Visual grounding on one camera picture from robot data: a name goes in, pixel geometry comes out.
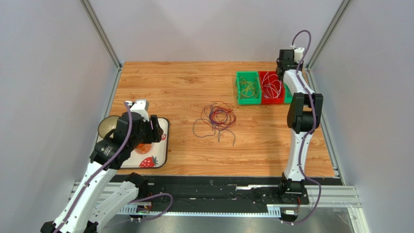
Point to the clear glass bowl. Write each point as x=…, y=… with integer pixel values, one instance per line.
x=107, y=126

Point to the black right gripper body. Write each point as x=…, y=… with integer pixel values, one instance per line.
x=281, y=62

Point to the aluminium frame post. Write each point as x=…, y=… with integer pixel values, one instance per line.
x=90, y=12
x=339, y=14

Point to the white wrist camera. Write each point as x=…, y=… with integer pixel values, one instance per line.
x=298, y=53
x=139, y=106

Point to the orange transparent cup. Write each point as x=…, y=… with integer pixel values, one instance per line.
x=143, y=148

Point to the green storage bin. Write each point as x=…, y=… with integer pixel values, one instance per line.
x=288, y=95
x=248, y=88

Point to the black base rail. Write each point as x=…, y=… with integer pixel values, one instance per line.
x=221, y=195

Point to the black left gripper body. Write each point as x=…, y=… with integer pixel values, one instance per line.
x=144, y=136

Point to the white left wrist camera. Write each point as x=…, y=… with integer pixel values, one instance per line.
x=139, y=106

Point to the aluminium frame post left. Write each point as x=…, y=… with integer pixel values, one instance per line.
x=90, y=12

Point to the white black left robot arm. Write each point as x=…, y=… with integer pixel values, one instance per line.
x=83, y=213

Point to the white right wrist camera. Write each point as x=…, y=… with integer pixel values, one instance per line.
x=298, y=53

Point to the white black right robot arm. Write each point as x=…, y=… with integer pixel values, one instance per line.
x=303, y=119

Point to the aluminium frame post right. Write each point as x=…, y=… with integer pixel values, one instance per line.
x=339, y=14

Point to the green storage bin right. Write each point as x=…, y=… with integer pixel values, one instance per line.
x=288, y=95

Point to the white strawberry print tray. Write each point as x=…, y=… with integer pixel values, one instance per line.
x=158, y=155

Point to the green storage bin left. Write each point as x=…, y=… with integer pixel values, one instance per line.
x=248, y=88

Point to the red storage bin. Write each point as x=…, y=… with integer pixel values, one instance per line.
x=272, y=88

